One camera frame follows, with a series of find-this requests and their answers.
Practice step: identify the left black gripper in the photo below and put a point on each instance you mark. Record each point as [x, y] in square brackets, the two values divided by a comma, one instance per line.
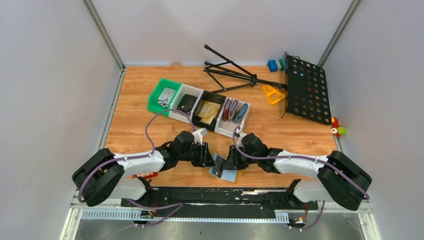
[205, 154]

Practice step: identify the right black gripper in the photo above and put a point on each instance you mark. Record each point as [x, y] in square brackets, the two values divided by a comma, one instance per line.
[232, 158]

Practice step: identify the yellow leather card holder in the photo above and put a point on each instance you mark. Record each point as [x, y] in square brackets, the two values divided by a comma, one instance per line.
[220, 173]

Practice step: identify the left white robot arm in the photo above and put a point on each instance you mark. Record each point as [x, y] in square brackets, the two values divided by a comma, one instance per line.
[107, 175]

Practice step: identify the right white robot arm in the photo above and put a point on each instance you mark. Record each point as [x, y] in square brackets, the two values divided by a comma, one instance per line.
[332, 177]

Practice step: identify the gold cards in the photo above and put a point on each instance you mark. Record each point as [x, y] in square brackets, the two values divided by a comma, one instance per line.
[208, 111]

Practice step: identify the blue card holder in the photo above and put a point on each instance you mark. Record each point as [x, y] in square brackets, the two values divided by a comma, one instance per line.
[241, 113]

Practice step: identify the white bin with card holders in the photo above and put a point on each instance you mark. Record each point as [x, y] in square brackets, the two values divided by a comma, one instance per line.
[226, 128]

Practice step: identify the pink card holder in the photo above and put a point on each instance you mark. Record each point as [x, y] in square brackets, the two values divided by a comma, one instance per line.
[233, 109]

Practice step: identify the red card holder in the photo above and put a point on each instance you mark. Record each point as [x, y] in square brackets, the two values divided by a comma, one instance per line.
[226, 109]

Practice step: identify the black cards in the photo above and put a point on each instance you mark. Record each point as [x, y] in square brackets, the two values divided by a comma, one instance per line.
[187, 103]

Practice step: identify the white bin with black cards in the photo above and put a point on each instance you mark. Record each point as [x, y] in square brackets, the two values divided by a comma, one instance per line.
[185, 89]

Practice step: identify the silver white cards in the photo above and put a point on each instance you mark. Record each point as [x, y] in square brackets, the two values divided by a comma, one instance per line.
[165, 97]

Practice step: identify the black plastic bin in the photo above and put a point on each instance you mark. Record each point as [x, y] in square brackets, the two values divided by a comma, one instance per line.
[213, 97]

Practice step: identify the red white small block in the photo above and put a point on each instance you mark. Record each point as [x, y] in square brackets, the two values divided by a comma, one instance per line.
[145, 175]

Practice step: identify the green plastic bin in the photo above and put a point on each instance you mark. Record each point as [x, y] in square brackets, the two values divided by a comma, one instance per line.
[152, 104]

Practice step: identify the yellow plastic triangle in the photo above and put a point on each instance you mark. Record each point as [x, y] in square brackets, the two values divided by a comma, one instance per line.
[273, 95]

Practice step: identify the black folded music stand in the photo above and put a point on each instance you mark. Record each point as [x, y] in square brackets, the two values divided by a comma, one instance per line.
[218, 69]

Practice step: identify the black perforated stand tray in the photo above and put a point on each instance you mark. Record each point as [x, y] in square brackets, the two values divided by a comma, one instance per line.
[306, 91]

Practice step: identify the blue green toy block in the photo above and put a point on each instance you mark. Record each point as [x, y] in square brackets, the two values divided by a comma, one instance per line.
[277, 65]

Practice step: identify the red green toy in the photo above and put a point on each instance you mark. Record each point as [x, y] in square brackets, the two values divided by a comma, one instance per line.
[337, 129]

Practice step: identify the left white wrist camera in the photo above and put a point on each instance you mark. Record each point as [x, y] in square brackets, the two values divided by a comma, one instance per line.
[199, 134]

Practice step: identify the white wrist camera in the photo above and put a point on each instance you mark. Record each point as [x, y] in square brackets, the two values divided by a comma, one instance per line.
[199, 134]
[239, 135]

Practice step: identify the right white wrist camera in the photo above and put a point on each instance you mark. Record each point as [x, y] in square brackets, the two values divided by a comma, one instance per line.
[239, 135]

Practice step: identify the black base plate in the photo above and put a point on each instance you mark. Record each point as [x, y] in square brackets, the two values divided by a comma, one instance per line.
[226, 202]

